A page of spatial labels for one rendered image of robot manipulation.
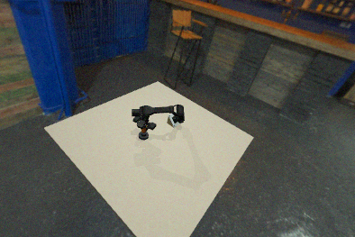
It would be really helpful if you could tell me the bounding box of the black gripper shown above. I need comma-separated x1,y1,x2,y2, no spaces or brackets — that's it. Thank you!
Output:
132,116,157,131

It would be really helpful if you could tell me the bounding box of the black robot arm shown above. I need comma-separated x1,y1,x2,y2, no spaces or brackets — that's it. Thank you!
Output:
132,105,185,129

